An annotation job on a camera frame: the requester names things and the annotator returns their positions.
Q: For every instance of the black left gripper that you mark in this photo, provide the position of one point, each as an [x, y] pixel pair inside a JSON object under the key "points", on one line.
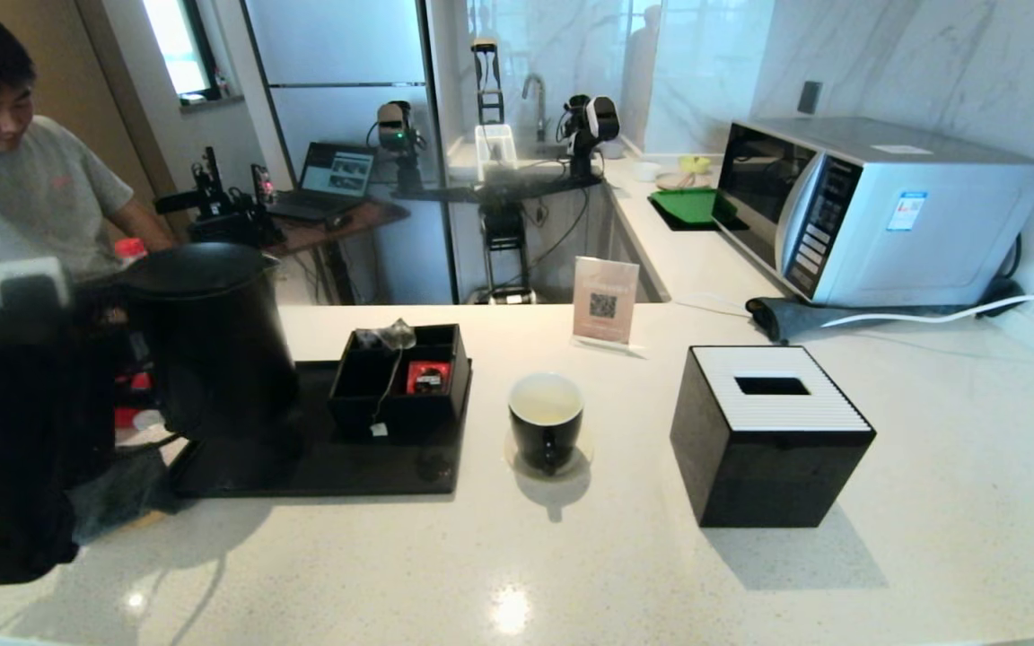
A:
{"points": [[86, 359]]}

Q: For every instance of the black electric kettle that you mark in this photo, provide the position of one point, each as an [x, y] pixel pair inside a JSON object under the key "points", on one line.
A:
{"points": [[221, 359]]}

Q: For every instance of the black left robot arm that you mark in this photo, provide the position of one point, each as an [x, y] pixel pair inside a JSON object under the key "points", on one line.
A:
{"points": [[5, 449]]}

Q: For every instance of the red label water bottle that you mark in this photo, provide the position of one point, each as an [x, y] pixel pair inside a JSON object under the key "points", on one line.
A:
{"points": [[131, 251]]}

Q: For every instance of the person in grey shirt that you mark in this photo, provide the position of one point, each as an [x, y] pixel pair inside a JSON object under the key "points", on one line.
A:
{"points": [[23, 197]]}

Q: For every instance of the small black lit device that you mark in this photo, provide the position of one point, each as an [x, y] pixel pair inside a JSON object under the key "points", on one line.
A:
{"points": [[262, 184]]}

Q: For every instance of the silver foil sachet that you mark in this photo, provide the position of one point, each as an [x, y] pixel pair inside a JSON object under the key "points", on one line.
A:
{"points": [[369, 338]]}

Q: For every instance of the black serving tray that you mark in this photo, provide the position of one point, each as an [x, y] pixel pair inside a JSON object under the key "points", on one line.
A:
{"points": [[364, 471]]}

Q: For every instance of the wooden desk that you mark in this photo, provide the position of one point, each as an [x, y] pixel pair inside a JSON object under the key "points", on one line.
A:
{"points": [[355, 220]]}

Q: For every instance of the black compartment organizer box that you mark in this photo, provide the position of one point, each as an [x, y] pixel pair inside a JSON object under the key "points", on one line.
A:
{"points": [[400, 417]]}

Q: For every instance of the open laptop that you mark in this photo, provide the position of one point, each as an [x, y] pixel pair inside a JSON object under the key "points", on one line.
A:
{"points": [[337, 170]]}

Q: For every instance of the red sachet packet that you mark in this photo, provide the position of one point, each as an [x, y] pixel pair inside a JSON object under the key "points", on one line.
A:
{"points": [[428, 377]]}

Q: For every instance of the window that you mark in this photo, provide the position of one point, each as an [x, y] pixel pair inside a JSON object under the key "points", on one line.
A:
{"points": [[178, 45]]}

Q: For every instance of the grey refrigerator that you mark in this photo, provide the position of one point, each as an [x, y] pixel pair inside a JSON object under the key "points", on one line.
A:
{"points": [[346, 54]]}

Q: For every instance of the black background robot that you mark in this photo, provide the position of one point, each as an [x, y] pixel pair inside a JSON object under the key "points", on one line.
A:
{"points": [[503, 188]]}

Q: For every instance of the black mug white inside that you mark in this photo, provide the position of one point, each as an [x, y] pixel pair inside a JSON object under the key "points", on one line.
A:
{"points": [[546, 440]]}

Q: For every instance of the QR code sign stand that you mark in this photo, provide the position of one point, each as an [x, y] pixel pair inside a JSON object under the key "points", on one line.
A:
{"points": [[596, 301]]}

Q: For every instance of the green tray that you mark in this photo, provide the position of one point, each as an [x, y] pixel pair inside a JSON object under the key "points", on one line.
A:
{"points": [[692, 206]]}

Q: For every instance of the yellow bowl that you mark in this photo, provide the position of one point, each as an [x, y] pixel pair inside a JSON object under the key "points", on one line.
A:
{"points": [[695, 164]]}

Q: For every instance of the black tissue box white top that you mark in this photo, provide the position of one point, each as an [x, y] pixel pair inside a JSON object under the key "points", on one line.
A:
{"points": [[768, 467]]}

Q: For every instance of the dark grey cloth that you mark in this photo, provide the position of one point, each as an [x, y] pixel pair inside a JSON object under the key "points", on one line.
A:
{"points": [[795, 316]]}

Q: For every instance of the silver microwave oven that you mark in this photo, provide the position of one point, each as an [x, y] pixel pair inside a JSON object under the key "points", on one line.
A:
{"points": [[930, 224]]}

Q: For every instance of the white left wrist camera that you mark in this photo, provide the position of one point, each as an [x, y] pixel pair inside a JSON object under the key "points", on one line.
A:
{"points": [[23, 280]]}

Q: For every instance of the black camera rig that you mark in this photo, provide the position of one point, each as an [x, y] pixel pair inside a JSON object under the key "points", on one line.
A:
{"points": [[221, 215]]}

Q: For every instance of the grey wall socket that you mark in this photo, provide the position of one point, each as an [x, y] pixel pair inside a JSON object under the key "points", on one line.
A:
{"points": [[809, 99]]}

